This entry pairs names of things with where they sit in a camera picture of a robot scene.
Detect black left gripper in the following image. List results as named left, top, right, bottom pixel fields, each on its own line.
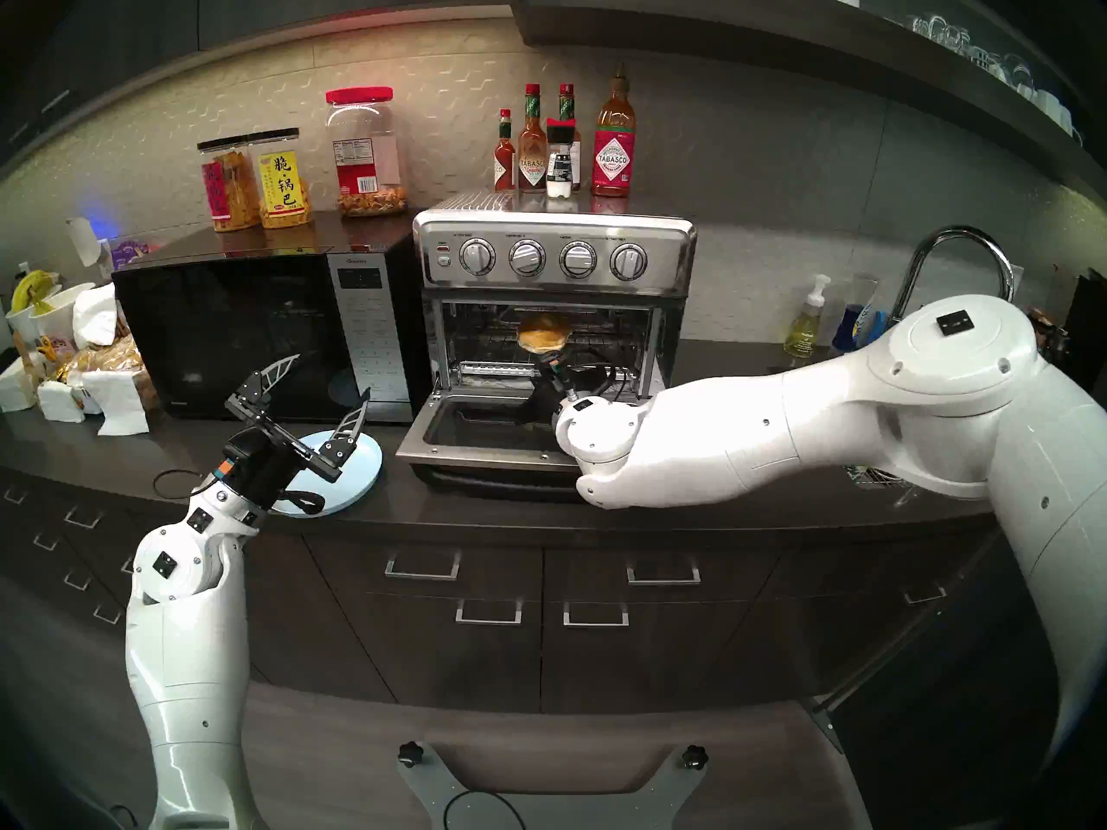
left=216, top=353, right=374, bottom=511

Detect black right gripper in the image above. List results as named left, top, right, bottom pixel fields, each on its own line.
left=519, top=346, right=580, bottom=430

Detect golden bagel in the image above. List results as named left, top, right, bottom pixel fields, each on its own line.
left=517, top=312, right=573, bottom=354

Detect glass oven door with handle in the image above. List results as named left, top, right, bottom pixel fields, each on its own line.
left=396, top=393, right=660, bottom=502

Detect black microwave oven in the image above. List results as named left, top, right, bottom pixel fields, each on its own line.
left=112, top=236, right=431, bottom=425

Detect stainless steel toaster oven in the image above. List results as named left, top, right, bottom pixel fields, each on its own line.
left=413, top=188, right=698, bottom=405

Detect light blue plate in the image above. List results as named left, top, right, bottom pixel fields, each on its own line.
left=271, top=429, right=384, bottom=518

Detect black cap salt shaker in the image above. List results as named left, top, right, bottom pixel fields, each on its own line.
left=545, top=119, right=575, bottom=201

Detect large crumpled white paper towel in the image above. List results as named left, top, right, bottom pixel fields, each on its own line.
left=82, top=367, right=154, bottom=437

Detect green neck hot sauce bottle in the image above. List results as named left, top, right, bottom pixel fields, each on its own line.
left=518, top=83, right=548, bottom=194
left=556, top=83, right=582, bottom=191

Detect small red hot sauce bottle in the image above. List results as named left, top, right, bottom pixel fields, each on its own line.
left=493, top=109, right=517, bottom=193

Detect clear bag of bread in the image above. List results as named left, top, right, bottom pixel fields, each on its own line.
left=56, top=335, right=163, bottom=405

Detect large Tabasco sauce bottle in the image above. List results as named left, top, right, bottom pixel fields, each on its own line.
left=592, top=66, right=637, bottom=200

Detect yellow label snack jar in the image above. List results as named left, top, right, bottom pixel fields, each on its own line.
left=249, top=128, right=314, bottom=230

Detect red label snack jar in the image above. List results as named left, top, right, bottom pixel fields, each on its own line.
left=197, top=138, right=260, bottom=233

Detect white paper napkin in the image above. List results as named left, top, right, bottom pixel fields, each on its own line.
left=72, top=284, right=122, bottom=347

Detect red lid plastic snack jar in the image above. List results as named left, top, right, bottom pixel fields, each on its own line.
left=325, top=87, right=409, bottom=218

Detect small crumpled white paper towel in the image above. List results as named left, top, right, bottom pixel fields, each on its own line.
left=36, top=380, right=88, bottom=424

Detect yellow hand soap dispenser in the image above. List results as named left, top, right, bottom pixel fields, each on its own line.
left=784, top=273, right=831, bottom=360

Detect blue dish soap bottle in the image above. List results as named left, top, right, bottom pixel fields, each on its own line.
left=832, top=273, right=889, bottom=354

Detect dark lower cabinet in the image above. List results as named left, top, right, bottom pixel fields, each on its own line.
left=0, top=474, right=1004, bottom=717

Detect dark cabinet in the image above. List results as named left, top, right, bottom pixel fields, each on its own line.
left=0, top=474, right=1004, bottom=717
left=0, top=0, right=524, bottom=172

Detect yellow bananas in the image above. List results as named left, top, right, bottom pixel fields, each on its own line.
left=10, top=271, right=63, bottom=315

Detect chrome gooseneck faucet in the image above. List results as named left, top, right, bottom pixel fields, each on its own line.
left=891, top=225, right=1017, bottom=323

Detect dark upper cabinet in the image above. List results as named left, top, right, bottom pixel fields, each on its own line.
left=0, top=0, right=524, bottom=172

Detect glass french press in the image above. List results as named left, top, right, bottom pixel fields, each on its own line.
left=1029, top=308, right=1072, bottom=355

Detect black coffee machine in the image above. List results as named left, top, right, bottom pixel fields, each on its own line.
left=1068, top=268, right=1107, bottom=381

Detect oven wire rack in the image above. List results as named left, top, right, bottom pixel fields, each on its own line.
left=457, top=329, right=648, bottom=385

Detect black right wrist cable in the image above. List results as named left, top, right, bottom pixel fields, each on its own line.
left=571, top=363, right=645, bottom=405

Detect dark wall shelf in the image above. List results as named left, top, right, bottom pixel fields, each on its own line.
left=515, top=0, right=1107, bottom=207

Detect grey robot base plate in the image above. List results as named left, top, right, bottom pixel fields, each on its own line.
left=398, top=740, right=710, bottom=830

